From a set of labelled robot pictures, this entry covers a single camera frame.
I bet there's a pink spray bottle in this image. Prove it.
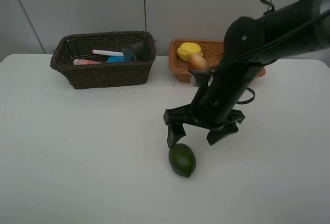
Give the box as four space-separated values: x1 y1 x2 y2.
73 59 102 66

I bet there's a white pink-capped marker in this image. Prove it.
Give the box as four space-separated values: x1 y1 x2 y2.
92 50 124 57

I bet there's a dark brown wicker basket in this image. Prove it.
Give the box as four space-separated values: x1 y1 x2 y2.
50 31 156 89

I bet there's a yellow lemon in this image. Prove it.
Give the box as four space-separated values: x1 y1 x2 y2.
177 42 203 62

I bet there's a green lime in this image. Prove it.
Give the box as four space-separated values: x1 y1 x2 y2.
168 143 196 178

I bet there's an orange bread bun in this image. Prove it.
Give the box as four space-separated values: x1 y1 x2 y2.
189 53 208 70

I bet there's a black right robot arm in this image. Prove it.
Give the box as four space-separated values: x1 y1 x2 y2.
163 0 329 148

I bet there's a dark grey pump bottle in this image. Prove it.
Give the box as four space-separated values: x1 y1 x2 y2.
122 42 152 61

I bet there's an orange wicker basket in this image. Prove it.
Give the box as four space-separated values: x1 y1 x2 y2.
169 39 266 83

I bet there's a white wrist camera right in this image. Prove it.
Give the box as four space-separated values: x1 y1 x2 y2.
190 75 199 87

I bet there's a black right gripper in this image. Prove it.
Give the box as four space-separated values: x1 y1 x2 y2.
163 104 245 149

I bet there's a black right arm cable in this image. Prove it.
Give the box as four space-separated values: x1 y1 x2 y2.
206 0 330 106

